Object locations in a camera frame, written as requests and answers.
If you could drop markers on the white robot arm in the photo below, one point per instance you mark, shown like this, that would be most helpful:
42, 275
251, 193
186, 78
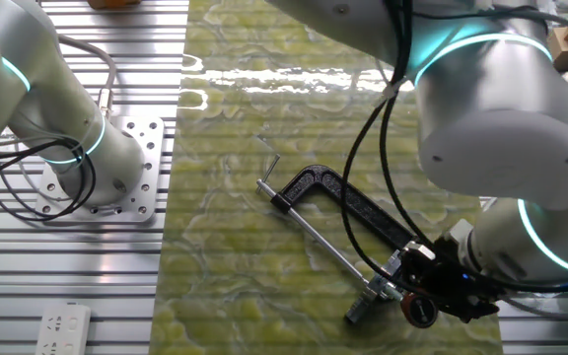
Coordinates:
501, 98

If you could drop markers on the black cast C-clamp frame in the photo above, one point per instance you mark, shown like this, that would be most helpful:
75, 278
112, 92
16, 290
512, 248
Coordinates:
358, 207

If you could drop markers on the round black red-rimmed knob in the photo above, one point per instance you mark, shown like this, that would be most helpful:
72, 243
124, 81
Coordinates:
419, 311

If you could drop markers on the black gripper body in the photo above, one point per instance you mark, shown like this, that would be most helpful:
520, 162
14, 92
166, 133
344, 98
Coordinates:
454, 291

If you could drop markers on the white power strip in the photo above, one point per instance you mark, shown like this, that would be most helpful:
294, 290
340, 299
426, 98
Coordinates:
62, 330

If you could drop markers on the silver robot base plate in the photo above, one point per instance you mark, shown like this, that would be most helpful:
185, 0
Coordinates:
141, 133

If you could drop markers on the green marble pattern mat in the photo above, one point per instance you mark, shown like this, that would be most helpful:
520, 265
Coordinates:
244, 246

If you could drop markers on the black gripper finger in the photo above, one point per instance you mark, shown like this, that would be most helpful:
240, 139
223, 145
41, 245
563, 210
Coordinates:
403, 272
406, 291

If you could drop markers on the black metal C-clamp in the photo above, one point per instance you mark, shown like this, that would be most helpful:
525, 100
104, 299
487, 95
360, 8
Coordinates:
313, 233

